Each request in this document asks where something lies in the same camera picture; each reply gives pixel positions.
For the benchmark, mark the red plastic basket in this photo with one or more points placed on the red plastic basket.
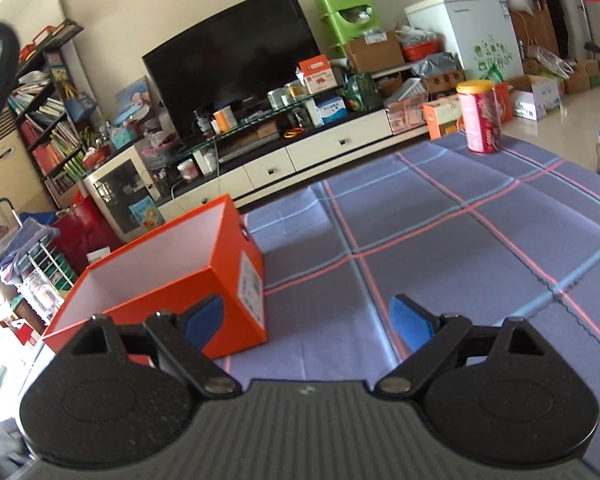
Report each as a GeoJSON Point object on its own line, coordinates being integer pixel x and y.
{"type": "Point", "coordinates": [420, 51]}

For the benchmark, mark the blue and white box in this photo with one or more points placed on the blue and white box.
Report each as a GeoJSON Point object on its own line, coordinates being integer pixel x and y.
{"type": "Point", "coordinates": [331, 110]}

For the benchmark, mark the wooden cabinet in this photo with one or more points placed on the wooden cabinet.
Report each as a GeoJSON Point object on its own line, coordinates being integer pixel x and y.
{"type": "Point", "coordinates": [515, 0]}

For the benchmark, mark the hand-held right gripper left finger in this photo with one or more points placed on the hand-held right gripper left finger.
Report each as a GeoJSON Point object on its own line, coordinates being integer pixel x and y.
{"type": "Point", "coordinates": [205, 322]}

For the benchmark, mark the pink canister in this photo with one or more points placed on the pink canister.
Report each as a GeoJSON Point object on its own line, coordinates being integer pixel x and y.
{"type": "Point", "coordinates": [480, 117]}

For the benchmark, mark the orange and white box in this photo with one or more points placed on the orange and white box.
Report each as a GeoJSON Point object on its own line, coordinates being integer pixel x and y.
{"type": "Point", "coordinates": [320, 75]}

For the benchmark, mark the white chest freezer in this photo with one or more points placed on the white chest freezer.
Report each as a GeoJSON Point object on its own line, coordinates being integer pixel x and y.
{"type": "Point", "coordinates": [465, 35]}

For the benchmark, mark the green package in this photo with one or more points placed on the green package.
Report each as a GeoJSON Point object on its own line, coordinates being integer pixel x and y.
{"type": "Point", "coordinates": [361, 91]}

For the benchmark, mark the white printed carton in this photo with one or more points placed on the white printed carton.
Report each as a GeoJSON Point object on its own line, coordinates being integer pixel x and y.
{"type": "Point", "coordinates": [535, 96]}

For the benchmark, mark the green stacking bins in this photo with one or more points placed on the green stacking bins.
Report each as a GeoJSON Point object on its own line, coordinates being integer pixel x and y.
{"type": "Point", "coordinates": [347, 15]}

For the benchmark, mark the clear plastic crate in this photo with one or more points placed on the clear plastic crate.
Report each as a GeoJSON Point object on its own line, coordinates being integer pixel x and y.
{"type": "Point", "coordinates": [405, 105]}

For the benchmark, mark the brown cardboard box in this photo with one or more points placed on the brown cardboard box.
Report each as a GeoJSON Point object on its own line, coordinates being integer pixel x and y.
{"type": "Point", "coordinates": [372, 52]}

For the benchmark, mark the bookshelf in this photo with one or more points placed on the bookshelf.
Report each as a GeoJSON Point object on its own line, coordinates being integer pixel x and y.
{"type": "Point", "coordinates": [50, 125]}

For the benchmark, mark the red bag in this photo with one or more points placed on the red bag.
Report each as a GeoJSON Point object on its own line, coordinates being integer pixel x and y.
{"type": "Point", "coordinates": [77, 232]}

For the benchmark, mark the white television stand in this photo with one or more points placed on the white television stand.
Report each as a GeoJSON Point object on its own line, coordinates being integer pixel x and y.
{"type": "Point", "coordinates": [320, 152]}

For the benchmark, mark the orange cardboard box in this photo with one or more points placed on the orange cardboard box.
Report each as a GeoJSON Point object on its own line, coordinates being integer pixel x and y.
{"type": "Point", "coordinates": [145, 295]}

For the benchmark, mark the clear plastic jar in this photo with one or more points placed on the clear plastic jar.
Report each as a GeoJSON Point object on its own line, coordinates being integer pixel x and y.
{"type": "Point", "coordinates": [187, 169]}

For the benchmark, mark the white floor air conditioner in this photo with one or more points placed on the white floor air conditioner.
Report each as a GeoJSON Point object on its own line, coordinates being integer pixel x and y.
{"type": "Point", "coordinates": [7, 175]}

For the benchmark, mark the white glass-door cabinet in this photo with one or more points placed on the white glass-door cabinet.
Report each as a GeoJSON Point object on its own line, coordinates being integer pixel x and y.
{"type": "Point", "coordinates": [120, 190]}

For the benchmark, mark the blue picture book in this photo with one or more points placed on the blue picture book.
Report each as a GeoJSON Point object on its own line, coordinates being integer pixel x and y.
{"type": "Point", "coordinates": [144, 212]}

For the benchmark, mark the blue painting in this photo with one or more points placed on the blue painting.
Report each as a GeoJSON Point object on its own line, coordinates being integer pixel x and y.
{"type": "Point", "coordinates": [132, 96]}

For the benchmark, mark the blue plaid tablecloth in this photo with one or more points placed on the blue plaid tablecloth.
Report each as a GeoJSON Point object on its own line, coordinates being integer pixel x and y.
{"type": "Point", "coordinates": [455, 240]}

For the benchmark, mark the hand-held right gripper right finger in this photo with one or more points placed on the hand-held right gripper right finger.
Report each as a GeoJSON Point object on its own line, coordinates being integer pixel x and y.
{"type": "Point", "coordinates": [410, 322]}

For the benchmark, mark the pink basket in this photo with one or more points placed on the pink basket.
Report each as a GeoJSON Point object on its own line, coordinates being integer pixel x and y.
{"type": "Point", "coordinates": [156, 156]}

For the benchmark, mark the teal tissue box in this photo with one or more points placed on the teal tissue box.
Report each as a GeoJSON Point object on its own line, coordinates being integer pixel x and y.
{"type": "Point", "coordinates": [122, 135]}

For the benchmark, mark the black television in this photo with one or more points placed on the black television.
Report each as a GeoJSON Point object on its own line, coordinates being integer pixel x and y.
{"type": "Point", "coordinates": [230, 60]}

